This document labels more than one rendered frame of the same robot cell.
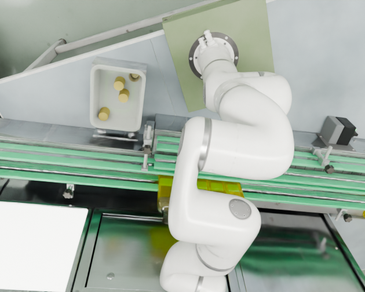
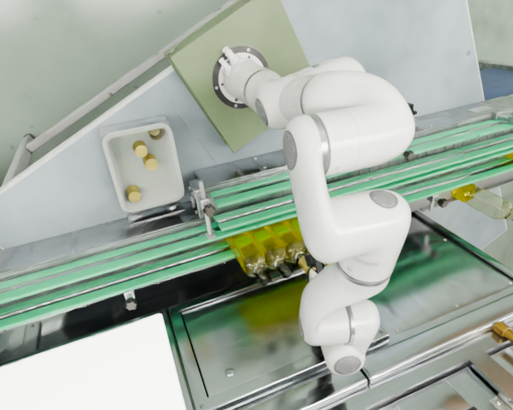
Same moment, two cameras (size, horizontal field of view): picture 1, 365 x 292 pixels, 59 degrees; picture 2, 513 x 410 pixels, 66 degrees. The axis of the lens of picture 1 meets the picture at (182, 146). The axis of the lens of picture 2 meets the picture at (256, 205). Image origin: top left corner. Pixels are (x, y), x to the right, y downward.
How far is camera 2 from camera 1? 0.15 m
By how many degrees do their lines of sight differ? 9
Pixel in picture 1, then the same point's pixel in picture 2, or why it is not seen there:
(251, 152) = (374, 130)
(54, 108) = (67, 211)
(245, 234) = (402, 223)
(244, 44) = (270, 51)
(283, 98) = not seen: hidden behind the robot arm
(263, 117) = (366, 91)
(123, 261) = (234, 349)
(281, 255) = (396, 270)
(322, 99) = not seen: hidden behind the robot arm
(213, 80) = (268, 92)
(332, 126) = not seen: hidden behind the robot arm
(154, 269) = (274, 342)
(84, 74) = (92, 154)
